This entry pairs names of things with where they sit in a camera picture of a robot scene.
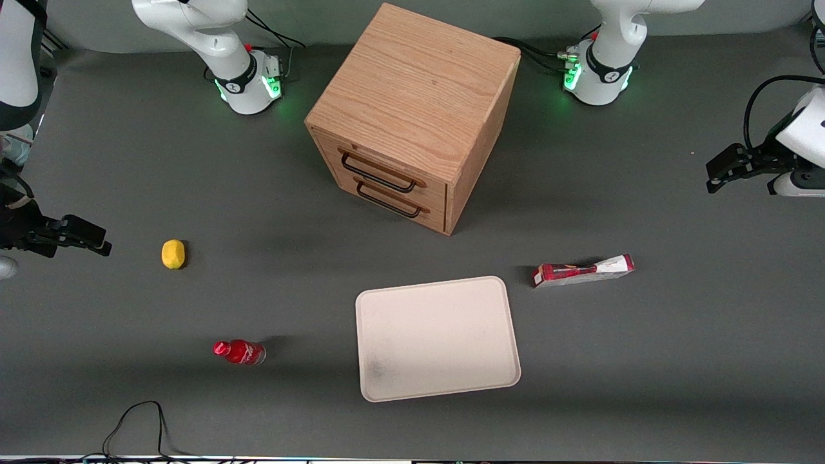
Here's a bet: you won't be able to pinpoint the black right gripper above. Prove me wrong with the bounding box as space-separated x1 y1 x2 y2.
0 161 113 258

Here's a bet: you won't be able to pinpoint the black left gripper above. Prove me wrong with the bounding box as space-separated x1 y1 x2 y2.
705 111 804 195

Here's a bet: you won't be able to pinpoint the red cookie box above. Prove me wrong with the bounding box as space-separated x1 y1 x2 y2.
532 254 636 289

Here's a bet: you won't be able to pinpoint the beige rectangular tray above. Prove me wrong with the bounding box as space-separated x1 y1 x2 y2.
355 276 521 403

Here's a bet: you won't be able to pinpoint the yellow lemon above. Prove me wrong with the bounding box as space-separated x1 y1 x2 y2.
161 239 186 270

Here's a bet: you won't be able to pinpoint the red plastic soda bottle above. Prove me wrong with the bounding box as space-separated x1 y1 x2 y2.
213 340 267 367

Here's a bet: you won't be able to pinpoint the oak wooden drawer cabinet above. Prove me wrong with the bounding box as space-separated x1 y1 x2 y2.
304 2 521 237

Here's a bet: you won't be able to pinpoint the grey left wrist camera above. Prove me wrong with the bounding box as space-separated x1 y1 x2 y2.
767 169 825 198

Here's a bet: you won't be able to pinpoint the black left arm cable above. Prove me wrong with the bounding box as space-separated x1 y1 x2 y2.
743 74 825 152

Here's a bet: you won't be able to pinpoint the thin black looped cable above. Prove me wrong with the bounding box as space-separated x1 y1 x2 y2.
82 400 217 462

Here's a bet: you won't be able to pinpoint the black left arm base cables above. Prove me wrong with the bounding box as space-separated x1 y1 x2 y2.
493 24 601 73

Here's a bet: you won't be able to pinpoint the black arm base cables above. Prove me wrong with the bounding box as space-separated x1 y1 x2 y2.
493 24 601 73
244 8 307 83

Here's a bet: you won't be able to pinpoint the black right arm base cables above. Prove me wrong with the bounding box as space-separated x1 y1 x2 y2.
244 8 307 83

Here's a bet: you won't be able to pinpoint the black metal drawer handle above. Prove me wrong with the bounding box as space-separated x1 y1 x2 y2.
339 149 427 193
354 179 431 218

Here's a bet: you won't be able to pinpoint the wooden drawer front with handle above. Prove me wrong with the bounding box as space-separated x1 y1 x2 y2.
335 173 447 233
320 132 448 211

